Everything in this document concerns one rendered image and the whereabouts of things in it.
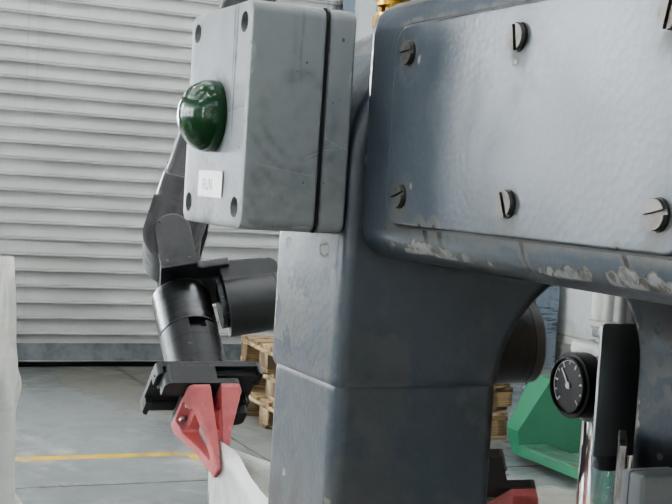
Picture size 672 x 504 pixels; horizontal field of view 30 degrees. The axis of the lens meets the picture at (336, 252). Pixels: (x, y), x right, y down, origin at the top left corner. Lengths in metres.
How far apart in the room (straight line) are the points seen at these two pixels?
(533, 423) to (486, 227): 5.73
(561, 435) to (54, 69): 3.94
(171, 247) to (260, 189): 0.72
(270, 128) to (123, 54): 7.76
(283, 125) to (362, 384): 0.11
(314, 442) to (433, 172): 0.14
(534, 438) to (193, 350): 5.03
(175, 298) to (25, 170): 6.91
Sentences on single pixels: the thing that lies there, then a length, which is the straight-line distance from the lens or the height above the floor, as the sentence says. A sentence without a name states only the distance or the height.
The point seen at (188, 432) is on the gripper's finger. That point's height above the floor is 1.03.
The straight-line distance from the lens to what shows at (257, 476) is 1.07.
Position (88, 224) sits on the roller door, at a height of 0.92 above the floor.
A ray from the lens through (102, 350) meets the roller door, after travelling 8.28.
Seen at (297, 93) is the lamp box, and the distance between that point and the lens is 0.50.
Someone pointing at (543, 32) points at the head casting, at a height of 1.31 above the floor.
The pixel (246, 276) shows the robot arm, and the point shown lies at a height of 1.17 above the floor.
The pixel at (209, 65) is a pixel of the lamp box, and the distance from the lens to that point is 0.54.
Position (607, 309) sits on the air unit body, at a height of 1.20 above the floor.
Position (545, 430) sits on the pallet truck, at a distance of 6.18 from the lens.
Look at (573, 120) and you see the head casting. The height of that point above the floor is 1.28.
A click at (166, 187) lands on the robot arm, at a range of 1.25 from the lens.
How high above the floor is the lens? 1.26
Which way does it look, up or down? 3 degrees down
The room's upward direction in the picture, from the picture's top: 4 degrees clockwise
